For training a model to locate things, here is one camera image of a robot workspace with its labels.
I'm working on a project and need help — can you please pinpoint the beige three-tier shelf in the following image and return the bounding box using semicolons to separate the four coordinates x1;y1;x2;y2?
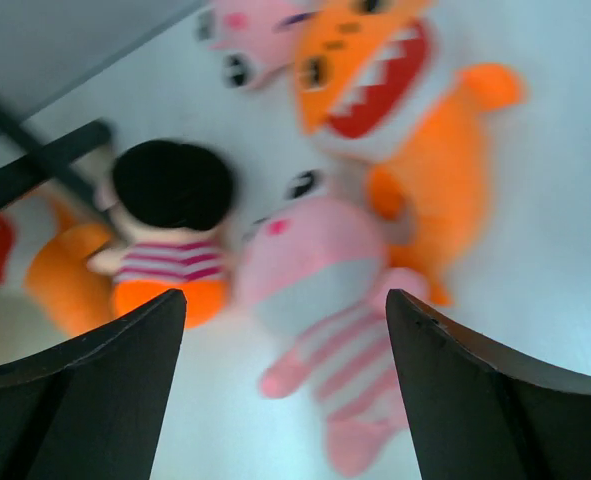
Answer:
0;79;126;246

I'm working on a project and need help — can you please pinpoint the pink frog plush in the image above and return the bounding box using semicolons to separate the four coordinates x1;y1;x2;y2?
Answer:
196;0;320;90
234;169;429;478

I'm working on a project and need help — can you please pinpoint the boy doll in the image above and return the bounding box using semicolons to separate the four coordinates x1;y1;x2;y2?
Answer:
88;139;237;329

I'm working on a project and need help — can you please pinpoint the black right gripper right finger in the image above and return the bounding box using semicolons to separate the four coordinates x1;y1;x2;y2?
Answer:
386;290;591;480

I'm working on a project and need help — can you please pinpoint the orange shark plush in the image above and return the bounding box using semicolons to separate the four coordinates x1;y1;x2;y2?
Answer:
293;1;526;306
0;193;115;337

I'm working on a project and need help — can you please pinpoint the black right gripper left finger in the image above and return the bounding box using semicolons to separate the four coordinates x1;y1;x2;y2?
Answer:
0;290;186;479

